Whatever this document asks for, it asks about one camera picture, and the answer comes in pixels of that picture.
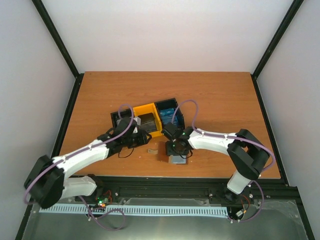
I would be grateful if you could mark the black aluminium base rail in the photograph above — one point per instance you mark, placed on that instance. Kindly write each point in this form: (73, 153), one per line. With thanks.
(214, 190)

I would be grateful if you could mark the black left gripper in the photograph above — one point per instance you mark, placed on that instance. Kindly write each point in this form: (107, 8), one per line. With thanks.
(143, 138)

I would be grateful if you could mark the blue credit card stack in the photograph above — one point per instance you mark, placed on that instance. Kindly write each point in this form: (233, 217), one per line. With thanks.
(167, 115)

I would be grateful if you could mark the metal sheet front plate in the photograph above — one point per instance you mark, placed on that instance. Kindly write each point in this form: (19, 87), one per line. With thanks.
(266, 220)

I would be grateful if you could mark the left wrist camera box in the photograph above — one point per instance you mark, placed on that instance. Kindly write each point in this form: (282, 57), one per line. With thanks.
(136, 123)

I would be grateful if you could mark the black frame post left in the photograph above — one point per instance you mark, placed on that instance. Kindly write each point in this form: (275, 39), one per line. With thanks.
(47, 20)

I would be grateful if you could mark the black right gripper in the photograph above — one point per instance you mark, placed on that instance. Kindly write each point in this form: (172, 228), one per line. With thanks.
(170, 152)

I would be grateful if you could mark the black bin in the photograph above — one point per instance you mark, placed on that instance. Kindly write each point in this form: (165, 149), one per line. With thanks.
(117, 120)
(170, 103)

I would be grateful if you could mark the dark credit card stack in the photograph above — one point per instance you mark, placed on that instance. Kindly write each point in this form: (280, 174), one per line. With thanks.
(148, 122)

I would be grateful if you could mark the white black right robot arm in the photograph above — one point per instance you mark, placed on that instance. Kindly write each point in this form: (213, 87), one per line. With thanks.
(248, 155)

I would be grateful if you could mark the black frame post right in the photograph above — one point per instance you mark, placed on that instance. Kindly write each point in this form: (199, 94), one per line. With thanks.
(279, 33)

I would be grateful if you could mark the black bin left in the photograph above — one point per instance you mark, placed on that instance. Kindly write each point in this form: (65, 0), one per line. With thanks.
(117, 120)

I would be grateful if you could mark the black bin right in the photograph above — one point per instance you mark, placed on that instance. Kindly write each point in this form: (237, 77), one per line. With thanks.
(170, 103)

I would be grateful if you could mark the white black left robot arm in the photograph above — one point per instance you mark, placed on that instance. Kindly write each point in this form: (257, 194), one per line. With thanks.
(50, 179)

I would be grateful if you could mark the brown leather card holder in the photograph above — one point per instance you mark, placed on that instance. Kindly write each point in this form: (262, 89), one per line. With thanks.
(166, 154)

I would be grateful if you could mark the yellow bin middle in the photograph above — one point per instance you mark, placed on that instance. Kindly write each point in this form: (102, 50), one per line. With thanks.
(150, 107)

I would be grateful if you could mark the light blue cable duct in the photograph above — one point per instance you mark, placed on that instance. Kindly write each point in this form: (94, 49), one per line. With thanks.
(142, 210)

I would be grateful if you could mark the black frame post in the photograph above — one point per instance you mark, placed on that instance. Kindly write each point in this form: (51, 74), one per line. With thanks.
(47, 20)
(279, 33)

